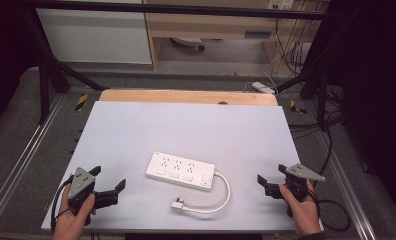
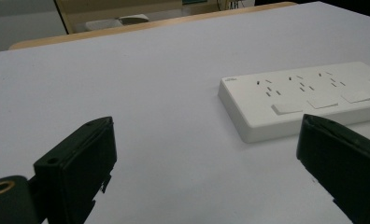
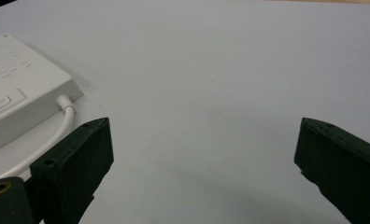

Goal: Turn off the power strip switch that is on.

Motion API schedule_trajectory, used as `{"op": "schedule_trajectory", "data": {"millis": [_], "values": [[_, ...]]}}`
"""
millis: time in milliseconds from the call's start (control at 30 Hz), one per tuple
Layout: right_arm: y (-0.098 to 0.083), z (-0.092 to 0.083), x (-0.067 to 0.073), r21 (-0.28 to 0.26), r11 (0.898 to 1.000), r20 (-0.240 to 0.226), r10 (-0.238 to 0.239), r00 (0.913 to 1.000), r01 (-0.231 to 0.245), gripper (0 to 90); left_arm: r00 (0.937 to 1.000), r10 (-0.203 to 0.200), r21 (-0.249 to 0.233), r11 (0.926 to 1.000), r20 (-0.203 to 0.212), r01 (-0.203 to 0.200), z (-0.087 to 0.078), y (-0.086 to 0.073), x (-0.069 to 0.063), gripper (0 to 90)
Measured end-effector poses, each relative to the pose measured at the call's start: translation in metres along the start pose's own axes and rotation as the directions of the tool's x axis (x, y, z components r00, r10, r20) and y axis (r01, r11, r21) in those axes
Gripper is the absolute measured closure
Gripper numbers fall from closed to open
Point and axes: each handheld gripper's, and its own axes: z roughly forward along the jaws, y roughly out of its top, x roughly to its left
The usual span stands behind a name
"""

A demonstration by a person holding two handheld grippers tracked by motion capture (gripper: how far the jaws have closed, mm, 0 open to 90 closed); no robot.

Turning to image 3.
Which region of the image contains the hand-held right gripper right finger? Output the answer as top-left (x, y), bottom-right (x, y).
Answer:
top-left (293, 117), bottom-right (370, 224)

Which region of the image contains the white power strip cable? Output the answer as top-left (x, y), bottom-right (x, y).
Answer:
top-left (0, 94), bottom-right (77, 185)

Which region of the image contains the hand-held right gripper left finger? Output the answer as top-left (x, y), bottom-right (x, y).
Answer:
top-left (29, 117), bottom-right (115, 224)

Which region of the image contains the white power strip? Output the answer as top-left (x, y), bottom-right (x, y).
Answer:
top-left (0, 33), bottom-right (85, 148)

